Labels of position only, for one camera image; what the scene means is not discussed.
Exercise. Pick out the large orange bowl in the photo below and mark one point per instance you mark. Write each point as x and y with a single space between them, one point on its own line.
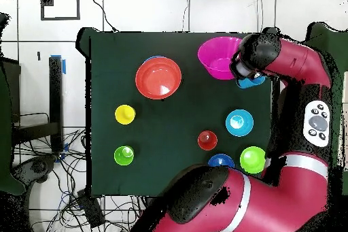
157 78

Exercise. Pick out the orange cup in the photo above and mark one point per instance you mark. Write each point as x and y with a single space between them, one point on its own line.
207 140

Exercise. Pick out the yellow cup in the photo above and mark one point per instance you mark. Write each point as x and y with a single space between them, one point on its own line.
125 114

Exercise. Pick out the large blue bowl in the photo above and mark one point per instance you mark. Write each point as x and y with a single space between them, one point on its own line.
153 57

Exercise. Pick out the green cup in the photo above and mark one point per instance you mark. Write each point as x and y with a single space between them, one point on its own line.
123 155

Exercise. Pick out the large pink bowl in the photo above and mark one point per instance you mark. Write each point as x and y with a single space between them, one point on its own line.
214 57

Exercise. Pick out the light blue cup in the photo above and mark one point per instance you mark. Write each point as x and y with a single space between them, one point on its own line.
247 83

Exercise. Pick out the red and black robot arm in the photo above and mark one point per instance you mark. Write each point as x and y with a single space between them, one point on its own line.
272 202

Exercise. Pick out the dark green tablecloth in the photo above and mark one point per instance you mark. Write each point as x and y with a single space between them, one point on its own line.
168 120

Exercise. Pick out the dark blue ribbed bowl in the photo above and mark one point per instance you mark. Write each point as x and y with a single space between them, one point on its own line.
220 160

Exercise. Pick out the light blue ribbed bowl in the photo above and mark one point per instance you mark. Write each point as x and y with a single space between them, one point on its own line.
239 123

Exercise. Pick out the green ribbed bowl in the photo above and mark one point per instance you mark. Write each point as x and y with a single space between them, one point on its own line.
252 160

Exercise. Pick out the black bench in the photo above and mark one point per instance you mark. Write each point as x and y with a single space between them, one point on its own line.
55 101

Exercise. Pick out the blue tape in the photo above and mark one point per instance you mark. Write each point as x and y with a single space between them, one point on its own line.
63 66

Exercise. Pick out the black box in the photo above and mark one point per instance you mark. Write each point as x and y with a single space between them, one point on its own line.
91 209

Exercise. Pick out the black office chair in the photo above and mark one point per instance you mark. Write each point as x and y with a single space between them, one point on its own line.
35 166

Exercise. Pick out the black square floor frame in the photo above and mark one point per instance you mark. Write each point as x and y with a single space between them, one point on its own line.
60 18

